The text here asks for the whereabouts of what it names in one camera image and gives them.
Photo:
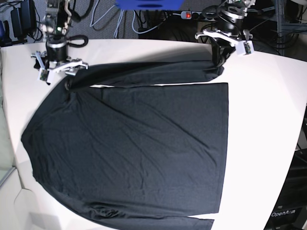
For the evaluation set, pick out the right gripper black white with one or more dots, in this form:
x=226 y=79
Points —
x=56 y=59

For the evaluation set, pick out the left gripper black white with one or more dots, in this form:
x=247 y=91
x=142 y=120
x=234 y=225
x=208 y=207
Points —
x=227 y=28

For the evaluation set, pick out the dark navy long-sleeve shirt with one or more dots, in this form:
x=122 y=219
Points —
x=134 y=146

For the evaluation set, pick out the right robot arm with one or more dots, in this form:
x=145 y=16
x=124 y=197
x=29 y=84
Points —
x=55 y=27

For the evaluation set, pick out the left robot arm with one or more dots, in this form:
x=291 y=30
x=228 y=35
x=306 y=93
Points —
x=229 y=5

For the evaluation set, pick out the black box left background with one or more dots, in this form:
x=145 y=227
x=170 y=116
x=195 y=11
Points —
x=23 y=19

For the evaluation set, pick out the black OpenArm case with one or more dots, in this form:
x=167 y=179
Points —
x=290 y=210

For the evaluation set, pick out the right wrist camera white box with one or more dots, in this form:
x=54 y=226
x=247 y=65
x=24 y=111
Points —
x=46 y=76

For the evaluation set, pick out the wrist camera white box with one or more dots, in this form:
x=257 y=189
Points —
x=46 y=76
x=244 y=48

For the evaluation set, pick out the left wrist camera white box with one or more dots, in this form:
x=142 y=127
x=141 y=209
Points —
x=244 y=48

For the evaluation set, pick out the white power strip red switch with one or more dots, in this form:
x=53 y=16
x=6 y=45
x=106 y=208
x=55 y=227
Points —
x=198 y=16

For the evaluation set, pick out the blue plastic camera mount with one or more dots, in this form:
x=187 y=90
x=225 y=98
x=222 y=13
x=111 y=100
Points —
x=150 y=5

